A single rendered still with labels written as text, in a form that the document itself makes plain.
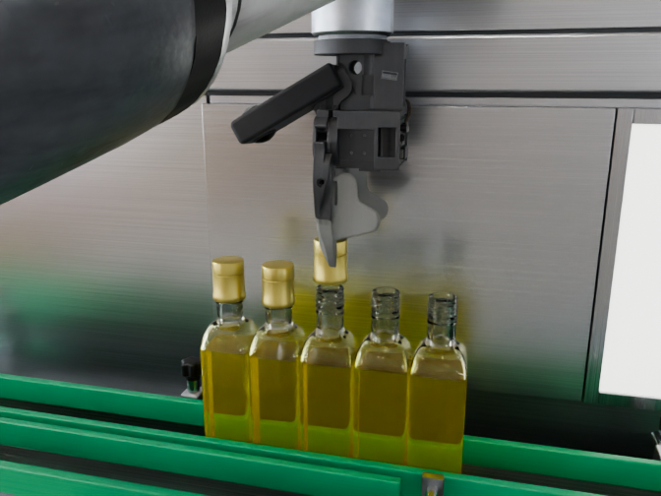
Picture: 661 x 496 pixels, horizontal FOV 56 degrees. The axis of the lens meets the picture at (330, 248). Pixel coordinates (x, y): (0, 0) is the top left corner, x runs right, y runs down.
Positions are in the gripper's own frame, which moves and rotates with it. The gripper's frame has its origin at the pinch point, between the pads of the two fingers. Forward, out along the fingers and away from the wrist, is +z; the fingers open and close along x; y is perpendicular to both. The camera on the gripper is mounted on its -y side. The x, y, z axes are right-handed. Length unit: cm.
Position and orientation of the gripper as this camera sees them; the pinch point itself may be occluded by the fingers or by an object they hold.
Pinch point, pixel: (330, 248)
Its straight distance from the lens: 63.6
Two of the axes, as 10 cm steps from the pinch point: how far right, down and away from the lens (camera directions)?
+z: 0.0, 9.7, 2.6
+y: 9.7, 0.6, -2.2
